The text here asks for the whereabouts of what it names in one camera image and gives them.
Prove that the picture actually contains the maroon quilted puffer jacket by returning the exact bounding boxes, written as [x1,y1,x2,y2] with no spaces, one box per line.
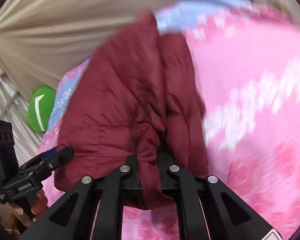
[54,12,208,210]

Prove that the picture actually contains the person's left hand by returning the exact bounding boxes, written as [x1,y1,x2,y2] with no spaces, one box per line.
[8,189,49,228]

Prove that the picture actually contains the beige curtain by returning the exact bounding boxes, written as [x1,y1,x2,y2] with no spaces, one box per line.
[0,0,300,99]

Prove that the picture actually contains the green pillow with white stripe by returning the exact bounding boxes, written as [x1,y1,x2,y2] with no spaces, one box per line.
[27,86,56,133]

